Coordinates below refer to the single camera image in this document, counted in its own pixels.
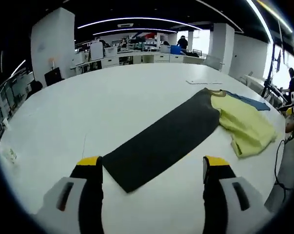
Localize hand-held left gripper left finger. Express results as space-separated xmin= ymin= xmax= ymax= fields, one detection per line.
xmin=36 ymin=156 xmax=104 ymax=234

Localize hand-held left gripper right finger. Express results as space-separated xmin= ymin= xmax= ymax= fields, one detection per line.
xmin=202 ymin=155 xmax=271 ymax=234

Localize yellow blue grey garment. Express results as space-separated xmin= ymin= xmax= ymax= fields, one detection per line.
xmin=101 ymin=88 xmax=278 ymax=194

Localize white template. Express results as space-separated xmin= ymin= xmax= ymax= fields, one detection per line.
xmin=185 ymin=79 xmax=223 ymax=85

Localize black stand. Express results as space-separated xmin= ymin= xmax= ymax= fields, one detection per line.
xmin=261 ymin=41 xmax=289 ymax=98

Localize long ceiling light strip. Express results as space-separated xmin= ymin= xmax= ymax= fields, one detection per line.
xmin=93 ymin=28 xmax=178 ymax=36
xmin=77 ymin=17 xmax=203 ymax=31
xmin=245 ymin=0 xmax=275 ymax=43

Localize black cabinet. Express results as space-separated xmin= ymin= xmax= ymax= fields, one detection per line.
xmin=44 ymin=68 xmax=64 ymax=86

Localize white printer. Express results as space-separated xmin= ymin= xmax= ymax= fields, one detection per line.
xmin=75 ymin=52 xmax=89 ymax=65

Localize white box appliance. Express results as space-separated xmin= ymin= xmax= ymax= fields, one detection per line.
xmin=90 ymin=42 xmax=104 ymax=61

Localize white storage bin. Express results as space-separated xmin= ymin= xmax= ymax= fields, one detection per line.
xmin=104 ymin=47 xmax=118 ymax=58

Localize white desk row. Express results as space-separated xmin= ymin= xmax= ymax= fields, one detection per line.
xmin=71 ymin=50 xmax=206 ymax=74

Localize white storage shelves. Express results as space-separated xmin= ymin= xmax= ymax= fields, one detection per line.
xmin=128 ymin=33 xmax=168 ymax=52

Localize white square pillar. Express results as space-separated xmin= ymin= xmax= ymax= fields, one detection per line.
xmin=31 ymin=7 xmax=76 ymax=86

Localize black cable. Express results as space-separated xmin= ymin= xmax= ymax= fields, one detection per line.
xmin=274 ymin=140 xmax=294 ymax=192

